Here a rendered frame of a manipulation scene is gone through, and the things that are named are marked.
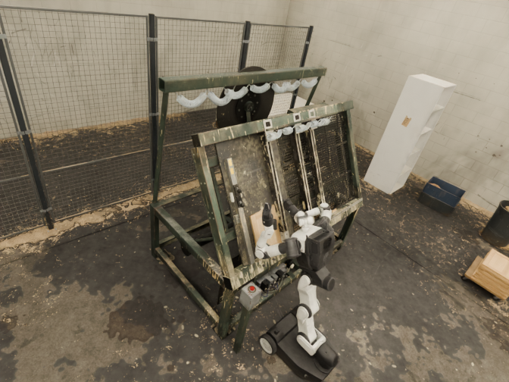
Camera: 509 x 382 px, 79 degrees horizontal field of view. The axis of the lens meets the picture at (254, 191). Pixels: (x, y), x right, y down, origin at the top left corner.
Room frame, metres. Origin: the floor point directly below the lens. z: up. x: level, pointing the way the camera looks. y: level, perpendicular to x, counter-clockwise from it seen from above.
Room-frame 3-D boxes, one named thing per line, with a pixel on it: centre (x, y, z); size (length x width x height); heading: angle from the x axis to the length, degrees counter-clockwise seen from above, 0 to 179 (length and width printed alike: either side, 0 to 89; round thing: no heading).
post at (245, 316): (1.61, -0.14, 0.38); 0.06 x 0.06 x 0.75; 50
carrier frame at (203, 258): (2.96, -0.15, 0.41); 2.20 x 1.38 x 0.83; 140
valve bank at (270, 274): (1.99, -0.37, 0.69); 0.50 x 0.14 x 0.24; 140
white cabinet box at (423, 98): (5.53, -2.51, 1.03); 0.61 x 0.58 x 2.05; 139
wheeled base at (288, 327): (1.72, -0.77, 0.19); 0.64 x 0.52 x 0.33; 50
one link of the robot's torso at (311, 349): (1.70, -0.80, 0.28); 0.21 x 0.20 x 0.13; 50
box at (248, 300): (1.61, -0.14, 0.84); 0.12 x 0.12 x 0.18; 50
